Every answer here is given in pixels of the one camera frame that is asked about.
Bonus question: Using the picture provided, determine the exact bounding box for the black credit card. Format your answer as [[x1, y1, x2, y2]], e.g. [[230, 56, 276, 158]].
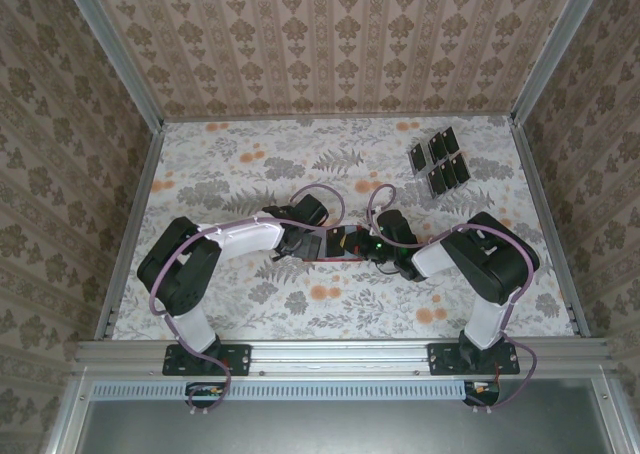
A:
[[325, 226, 351, 256], [408, 142, 430, 173], [427, 166, 448, 198], [438, 160, 459, 190], [448, 152, 472, 184], [440, 125, 462, 155], [427, 132, 449, 161]]

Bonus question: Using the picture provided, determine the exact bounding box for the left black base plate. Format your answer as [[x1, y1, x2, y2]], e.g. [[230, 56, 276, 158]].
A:
[[162, 342, 251, 376]]

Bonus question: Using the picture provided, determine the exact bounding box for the aluminium corner post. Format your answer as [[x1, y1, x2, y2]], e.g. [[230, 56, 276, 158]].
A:
[[509, 0, 609, 125], [58, 0, 167, 128]]

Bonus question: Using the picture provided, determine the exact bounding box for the aluminium side rail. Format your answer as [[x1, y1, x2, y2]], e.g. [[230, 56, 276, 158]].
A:
[[509, 118, 591, 338], [94, 121, 167, 343]]

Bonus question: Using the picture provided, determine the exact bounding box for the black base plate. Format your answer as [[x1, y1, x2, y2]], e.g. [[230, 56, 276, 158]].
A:
[[162, 342, 251, 376], [428, 342, 521, 376]]

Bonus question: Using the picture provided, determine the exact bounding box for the group of black cartridges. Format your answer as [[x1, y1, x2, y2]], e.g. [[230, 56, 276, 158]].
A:
[[407, 126, 474, 200]]

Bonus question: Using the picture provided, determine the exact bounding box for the red card holder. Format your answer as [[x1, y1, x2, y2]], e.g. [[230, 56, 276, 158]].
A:
[[298, 226, 371, 264]]

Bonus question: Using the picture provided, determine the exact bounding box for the black cable connector mount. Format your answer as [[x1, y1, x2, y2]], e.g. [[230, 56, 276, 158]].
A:
[[185, 381, 226, 409], [463, 379, 501, 408]]

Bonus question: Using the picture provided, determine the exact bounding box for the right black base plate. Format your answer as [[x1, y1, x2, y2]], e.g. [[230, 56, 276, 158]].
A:
[[428, 342, 521, 376]]

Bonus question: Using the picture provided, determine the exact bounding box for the slotted grey cable duct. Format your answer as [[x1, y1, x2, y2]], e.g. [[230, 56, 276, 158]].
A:
[[91, 379, 469, 401]]

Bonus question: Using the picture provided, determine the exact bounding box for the thin aluminium edge rail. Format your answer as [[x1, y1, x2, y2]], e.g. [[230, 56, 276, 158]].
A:
[[162, 113, 516, 124]]

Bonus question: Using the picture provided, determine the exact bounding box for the grey metal sheet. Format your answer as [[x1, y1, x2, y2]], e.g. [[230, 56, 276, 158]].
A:
[[79, 398, 619, 454]]

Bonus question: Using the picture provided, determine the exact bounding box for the floral table covering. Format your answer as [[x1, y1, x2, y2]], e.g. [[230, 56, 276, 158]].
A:
[[112, 116, 576, 343]]

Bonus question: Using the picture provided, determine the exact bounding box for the wide aluminium mounting rail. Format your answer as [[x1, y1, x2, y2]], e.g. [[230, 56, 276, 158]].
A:
[[73, 337, 615, 381]]

